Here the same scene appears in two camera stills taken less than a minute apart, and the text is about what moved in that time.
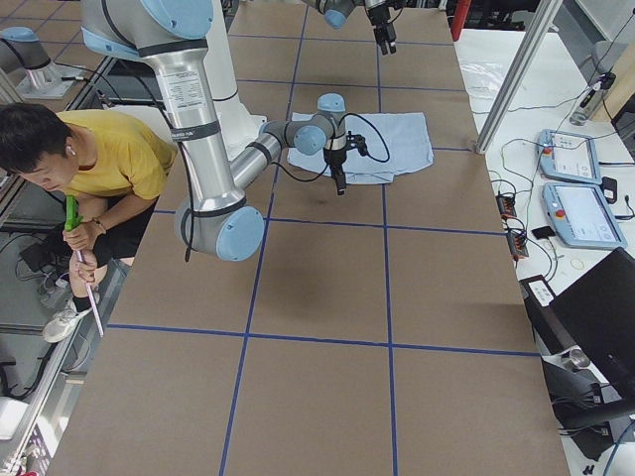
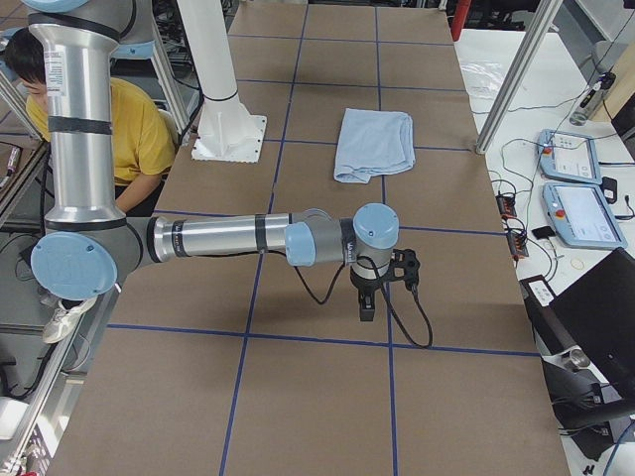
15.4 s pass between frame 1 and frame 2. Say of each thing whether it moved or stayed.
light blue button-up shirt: moved
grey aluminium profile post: stayed
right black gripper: moved
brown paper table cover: stayed
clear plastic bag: stayed
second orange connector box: stayed
